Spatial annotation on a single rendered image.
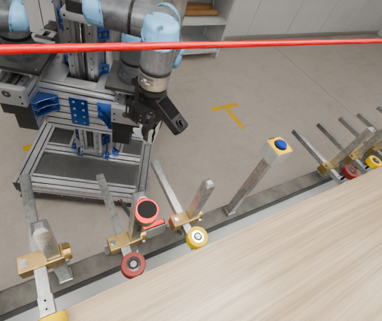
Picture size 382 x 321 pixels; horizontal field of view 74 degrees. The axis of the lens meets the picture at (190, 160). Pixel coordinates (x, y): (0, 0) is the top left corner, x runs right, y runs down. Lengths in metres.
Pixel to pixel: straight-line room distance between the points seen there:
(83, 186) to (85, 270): 0.83
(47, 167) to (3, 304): 1.05
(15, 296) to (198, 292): 0.63
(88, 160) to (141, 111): 1.35
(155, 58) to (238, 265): 0.75
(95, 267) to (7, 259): 0.93
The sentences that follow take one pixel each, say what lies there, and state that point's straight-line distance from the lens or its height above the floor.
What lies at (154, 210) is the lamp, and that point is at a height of 1.17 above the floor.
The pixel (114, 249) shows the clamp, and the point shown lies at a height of 0.87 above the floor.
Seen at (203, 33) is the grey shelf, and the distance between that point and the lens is 4.14.
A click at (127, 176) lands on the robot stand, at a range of 1.90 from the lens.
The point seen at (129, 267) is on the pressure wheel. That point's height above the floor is 0.90.
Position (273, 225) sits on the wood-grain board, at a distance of 1.15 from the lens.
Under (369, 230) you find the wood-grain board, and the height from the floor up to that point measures 0.90.
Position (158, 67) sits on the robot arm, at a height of 1.48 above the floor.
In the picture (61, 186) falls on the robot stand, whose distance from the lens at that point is 1.86.
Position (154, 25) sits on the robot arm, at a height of 1.56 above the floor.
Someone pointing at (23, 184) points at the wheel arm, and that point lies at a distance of 1.02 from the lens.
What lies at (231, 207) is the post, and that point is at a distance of 1.26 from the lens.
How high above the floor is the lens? 1.79
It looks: 49 degrees down
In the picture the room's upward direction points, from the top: 21 degrees clockwise
